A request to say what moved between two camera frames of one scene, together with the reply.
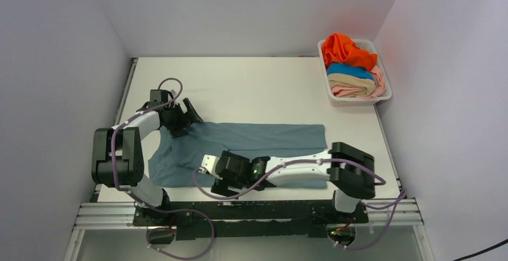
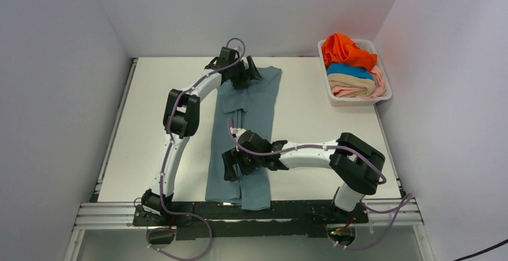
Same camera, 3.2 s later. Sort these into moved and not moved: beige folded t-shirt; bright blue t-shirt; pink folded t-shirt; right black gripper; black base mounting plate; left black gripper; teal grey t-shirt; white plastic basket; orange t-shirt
Moved: right black gripper; teal grey t-shirt; left black gripper
Not moved: black base mounting plate; beige folded t-shirt; pink folded t-shirt; white plastic basket; orange t-shirt; bright blue t-shirt
